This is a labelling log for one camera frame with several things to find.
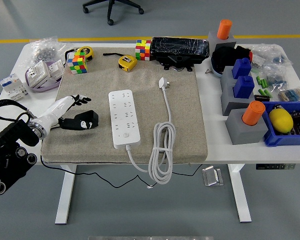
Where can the grey-brown mat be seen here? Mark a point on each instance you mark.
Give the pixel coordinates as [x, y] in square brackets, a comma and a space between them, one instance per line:
[90, 145]

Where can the small black component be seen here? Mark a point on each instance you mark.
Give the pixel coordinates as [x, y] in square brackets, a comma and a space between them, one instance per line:
[261, 98]

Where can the yellow black tape measure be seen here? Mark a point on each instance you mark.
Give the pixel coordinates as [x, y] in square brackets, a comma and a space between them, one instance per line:
[87, 51]

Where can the colourful puzzle cube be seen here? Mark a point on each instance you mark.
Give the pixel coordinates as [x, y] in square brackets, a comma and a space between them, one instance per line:
[77, 65]
[143, 51]

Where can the silver metal piece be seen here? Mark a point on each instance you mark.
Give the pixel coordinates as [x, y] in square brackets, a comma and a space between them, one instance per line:
[211, 176]

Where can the black table control panel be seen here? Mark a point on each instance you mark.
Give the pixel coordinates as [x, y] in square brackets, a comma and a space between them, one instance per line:
[275, 166]

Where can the light blue bowl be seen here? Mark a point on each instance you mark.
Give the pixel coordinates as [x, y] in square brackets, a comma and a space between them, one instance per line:
[215, 71]

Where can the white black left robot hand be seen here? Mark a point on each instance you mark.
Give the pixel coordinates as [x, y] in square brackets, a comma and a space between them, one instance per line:
[56, 110]

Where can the black plug adapter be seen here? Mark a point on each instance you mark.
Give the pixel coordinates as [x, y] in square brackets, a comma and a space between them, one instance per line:
[88, 116]

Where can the small metal clip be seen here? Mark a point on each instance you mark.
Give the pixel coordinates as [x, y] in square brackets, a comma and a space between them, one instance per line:
[208, 71]

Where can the grey block with hole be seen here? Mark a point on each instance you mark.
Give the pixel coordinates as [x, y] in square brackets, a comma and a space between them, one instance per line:
[213, 40]
[242, 135]

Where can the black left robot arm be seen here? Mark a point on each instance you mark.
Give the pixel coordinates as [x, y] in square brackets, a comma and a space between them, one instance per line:
[7, 160]

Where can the clear bag of blue parts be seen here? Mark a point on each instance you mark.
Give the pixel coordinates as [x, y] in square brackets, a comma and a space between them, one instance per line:
[276, 78]

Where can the black wrapped case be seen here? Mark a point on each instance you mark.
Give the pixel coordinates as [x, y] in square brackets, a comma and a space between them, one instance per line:
[180, 47]

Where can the green battery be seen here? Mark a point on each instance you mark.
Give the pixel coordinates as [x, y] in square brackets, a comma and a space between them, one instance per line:
[262, 83]
[261, 91]
[268, 93]
[258, 79]
[265, 83]

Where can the clear bag of resistors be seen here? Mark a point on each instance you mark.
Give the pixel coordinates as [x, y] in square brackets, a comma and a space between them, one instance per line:
[292, 95]

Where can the blue plastic bin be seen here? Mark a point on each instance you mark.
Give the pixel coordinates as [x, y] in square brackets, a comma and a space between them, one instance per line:
[285, 140]

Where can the white blue circuit breaker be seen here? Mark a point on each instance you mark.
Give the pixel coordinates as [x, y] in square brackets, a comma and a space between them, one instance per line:
[12, 86]

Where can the orange cylinder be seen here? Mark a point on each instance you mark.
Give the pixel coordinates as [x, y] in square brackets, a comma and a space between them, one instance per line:
[224, 28]
[252, 113]

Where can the blue peg block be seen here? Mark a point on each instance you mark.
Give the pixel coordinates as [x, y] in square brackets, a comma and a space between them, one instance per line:
[241, 68]
[243, 87]

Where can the yellow floor tape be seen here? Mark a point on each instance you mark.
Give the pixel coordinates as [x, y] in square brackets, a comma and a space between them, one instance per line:
[10, 41]

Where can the black cloth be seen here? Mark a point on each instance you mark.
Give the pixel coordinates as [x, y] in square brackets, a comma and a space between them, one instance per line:
[225, 57]

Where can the yellow lemon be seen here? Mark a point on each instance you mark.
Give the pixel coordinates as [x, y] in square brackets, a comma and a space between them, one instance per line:
[281, 121]

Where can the white table leg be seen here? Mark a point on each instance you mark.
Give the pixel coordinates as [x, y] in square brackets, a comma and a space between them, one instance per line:
[65, 195]
[241, 195]

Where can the white wall socket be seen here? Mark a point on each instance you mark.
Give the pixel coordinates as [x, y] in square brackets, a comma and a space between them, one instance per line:
[37, 73]
[56, 68]

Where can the purple tray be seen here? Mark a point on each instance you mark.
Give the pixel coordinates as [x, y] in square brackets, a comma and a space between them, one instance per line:
[43, 88]

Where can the grey stepped block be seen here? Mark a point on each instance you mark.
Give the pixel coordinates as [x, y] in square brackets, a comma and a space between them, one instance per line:
[230, 100]

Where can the clear bag of screws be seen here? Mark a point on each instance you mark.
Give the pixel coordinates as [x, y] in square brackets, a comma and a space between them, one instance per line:
[43, 51]

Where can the white power strip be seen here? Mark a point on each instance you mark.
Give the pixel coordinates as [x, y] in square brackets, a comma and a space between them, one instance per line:
[125, 120]

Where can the black office chair base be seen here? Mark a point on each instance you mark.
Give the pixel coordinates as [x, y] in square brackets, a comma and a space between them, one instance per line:
[110, 7]

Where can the black metal bracket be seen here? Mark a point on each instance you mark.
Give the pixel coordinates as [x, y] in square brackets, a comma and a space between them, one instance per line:
[177, 60]

